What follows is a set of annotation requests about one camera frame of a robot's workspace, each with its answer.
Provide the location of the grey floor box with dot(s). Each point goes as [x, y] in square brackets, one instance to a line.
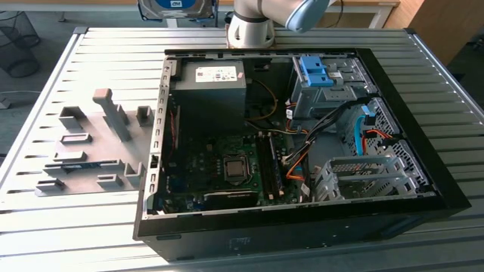
[4, 103]

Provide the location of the silver drive cage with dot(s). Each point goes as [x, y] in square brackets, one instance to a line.
[332, 96]

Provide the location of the silver CPU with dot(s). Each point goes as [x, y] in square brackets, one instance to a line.
[234, 167]

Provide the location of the grey power supply unit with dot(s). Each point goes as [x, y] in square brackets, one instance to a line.
[211, 99]

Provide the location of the hard disk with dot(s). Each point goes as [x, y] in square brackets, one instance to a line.
[178, 12]

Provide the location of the dark blue RAM stick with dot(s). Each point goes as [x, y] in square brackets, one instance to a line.
[79, 165]

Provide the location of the grey parts rack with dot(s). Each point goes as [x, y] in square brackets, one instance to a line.
[98, 153]

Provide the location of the black RAM stick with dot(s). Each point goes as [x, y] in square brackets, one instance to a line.
[275, 167]

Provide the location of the black graphics card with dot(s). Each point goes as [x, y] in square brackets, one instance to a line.
[231, 199]

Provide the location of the wooden cabinet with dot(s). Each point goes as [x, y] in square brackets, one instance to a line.
[446, 28]

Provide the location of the black PC case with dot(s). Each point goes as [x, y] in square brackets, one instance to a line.
[264, 235]

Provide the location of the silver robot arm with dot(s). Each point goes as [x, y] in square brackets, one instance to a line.
[250, 31]

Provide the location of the green motherboard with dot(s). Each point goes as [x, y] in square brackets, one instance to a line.
[204, 158]

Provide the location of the blue plastic drive latch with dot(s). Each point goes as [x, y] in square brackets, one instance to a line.
[315, 79]

